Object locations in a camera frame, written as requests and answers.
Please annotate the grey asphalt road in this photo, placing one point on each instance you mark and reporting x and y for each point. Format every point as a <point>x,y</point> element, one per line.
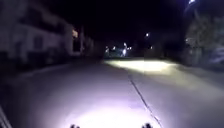
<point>100,90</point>

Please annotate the robot's own part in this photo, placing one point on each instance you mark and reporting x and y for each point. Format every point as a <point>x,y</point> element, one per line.
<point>74,126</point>
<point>146,126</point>

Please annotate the pale kerb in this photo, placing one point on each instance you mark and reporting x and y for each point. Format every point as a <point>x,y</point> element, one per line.
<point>36,71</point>

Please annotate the pale building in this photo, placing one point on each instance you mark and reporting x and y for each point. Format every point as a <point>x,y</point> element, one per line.
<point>30,36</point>

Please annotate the tree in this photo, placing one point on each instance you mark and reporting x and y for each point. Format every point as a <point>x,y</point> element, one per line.
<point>203,33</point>

